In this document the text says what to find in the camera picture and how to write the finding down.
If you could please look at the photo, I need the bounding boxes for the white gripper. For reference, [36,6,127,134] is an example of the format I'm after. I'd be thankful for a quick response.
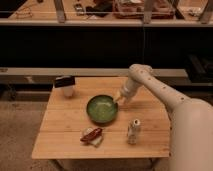
[113,79,141,103]

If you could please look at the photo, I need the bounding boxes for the green ceramic bowl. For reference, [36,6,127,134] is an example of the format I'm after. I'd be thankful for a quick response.
[86,95,118,124]

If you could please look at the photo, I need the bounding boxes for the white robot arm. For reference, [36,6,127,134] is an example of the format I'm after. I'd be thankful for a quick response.
[114,64,213,171]

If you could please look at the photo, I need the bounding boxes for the wooden side table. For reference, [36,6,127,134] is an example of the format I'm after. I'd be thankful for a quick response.
[32,77,169,159]

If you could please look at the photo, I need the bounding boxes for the white cup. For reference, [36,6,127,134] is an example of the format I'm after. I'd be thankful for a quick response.
[62,86,74,98]

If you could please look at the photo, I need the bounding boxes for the red chip packet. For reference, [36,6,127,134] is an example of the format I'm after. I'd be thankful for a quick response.
[80,128,103,143]

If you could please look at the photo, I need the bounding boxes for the black card on cup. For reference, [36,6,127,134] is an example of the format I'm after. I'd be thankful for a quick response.
[54,76,75,88]

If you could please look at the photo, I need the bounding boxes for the long wooden bench shelf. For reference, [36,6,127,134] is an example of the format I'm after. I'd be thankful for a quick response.
[0,0,213,27]

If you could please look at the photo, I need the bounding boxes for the red wicker tray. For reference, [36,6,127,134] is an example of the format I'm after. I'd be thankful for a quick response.
[113,0,175,19]

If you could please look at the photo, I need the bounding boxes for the black flat object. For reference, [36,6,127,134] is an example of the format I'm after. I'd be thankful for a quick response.
[86,2,112,17]

